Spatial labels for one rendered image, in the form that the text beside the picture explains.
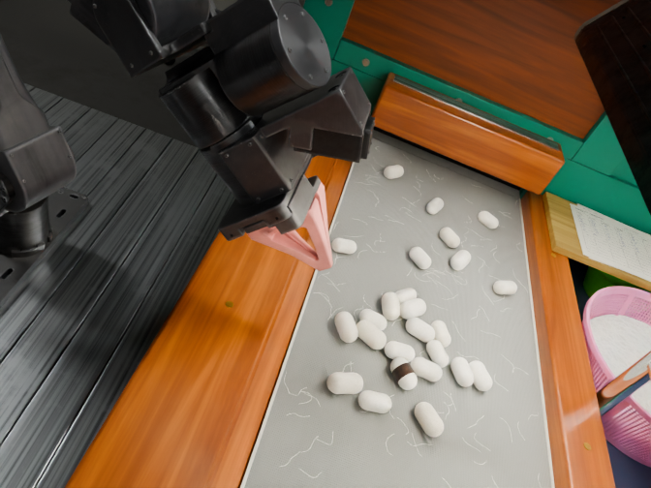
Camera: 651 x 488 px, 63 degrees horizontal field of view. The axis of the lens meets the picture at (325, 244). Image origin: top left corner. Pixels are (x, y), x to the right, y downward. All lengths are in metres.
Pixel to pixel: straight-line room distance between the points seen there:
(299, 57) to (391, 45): 0.53
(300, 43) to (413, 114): 0.49
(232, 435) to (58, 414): 0.18
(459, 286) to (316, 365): 0.26
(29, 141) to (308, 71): 0.32
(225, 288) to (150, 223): 0.22
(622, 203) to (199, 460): 0.80
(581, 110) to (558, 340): 0.38
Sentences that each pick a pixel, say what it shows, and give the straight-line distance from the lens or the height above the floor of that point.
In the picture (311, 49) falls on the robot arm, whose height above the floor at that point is 1.04.
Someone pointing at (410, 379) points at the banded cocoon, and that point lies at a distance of 0.57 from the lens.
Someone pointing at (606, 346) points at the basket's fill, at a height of 0.74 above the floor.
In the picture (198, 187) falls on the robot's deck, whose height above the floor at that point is 0.67.
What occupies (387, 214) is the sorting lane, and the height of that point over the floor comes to 0.74.
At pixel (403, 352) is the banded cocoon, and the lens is 0.59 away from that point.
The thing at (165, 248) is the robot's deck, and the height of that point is 0.67.
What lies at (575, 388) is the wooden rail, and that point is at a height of 0.76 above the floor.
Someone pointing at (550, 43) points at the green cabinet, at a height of 0.99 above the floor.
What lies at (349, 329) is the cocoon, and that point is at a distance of 0.58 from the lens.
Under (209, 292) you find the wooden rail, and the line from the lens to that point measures 0.55.
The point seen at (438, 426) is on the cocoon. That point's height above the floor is 0.76.
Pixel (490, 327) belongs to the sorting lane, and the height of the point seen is 0.74.
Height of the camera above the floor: 1.19
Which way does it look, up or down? 41 degrees down
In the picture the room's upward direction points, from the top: 24 degrees clockwise
